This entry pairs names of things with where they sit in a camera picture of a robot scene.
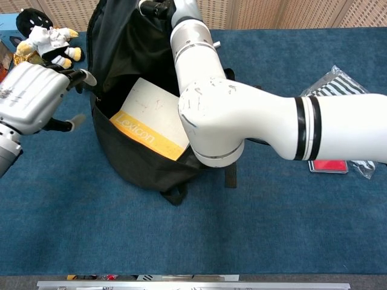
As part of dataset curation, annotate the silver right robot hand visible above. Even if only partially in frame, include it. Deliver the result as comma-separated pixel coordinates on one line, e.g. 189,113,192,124
138,0,178,18

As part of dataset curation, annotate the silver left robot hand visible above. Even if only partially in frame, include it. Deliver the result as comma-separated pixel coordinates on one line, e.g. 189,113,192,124
0,62,97,137

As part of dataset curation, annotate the black backpack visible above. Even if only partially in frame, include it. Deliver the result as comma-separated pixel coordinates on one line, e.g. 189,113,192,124
86,0,264,206

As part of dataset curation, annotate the white and yellow book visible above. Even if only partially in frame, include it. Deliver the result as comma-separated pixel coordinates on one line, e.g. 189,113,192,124
109,77,190,161

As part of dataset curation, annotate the gold foil snack packet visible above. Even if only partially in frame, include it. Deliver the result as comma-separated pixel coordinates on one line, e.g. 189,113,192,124
13,51,40,66

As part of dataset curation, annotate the brown printed packet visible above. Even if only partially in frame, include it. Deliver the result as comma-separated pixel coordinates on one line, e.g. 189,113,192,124
0,40,15,81

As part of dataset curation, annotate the black and white plush toy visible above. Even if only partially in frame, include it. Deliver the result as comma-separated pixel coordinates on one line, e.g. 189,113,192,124
15,8,83,71

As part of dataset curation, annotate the light blue printed box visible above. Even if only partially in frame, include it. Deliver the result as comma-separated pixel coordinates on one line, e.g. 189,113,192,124
0,13,24,55

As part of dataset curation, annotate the woven folding screen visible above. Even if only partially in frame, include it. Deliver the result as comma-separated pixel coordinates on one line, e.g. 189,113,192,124
0,0,387,33

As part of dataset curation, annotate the blue felt table cover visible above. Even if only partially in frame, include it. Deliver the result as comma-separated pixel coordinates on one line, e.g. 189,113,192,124
0,26,387,276

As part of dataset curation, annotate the striped garment in plastic bag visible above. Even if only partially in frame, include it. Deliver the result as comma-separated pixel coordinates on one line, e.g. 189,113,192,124
302,65,379,179

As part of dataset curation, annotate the red card in clear case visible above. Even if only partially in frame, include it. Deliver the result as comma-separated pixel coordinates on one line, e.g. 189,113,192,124
307,159,349,173

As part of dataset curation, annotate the aluminium profile rail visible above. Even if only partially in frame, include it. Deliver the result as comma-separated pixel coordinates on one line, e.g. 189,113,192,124
36,280,351,290

